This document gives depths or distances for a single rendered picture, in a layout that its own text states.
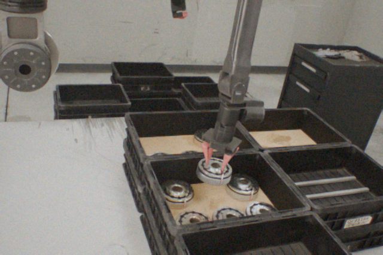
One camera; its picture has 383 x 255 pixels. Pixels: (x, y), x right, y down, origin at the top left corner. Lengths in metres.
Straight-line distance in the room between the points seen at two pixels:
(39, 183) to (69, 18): 2.83
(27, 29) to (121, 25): 3.03
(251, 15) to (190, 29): 3.40
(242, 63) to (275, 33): 3.92
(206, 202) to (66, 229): 0.43
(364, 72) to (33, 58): 2.19
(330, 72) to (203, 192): 1.63
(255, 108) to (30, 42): 0.65
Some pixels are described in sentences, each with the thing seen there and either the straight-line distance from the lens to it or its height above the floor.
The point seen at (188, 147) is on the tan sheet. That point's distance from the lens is 1.41.
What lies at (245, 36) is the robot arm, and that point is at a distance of 1.01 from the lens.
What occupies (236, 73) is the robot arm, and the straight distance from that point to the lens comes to 1.00.
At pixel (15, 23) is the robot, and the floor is 1.25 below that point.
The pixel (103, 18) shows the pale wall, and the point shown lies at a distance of 4.12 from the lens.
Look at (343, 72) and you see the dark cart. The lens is 2.70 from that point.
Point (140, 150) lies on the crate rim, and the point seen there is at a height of 0.93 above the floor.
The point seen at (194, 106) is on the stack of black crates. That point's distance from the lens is 2.41.
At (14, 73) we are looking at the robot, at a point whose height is 1.12.
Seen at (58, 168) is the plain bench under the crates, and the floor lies 0.70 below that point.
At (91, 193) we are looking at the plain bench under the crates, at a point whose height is 0.70.
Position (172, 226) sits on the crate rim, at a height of 0.93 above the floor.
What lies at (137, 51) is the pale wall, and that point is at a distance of 4.29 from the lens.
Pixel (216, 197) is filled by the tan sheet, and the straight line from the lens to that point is 1.20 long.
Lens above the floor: 1.56
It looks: 29 degrees down
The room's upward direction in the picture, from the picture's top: 10 degrees clockwise
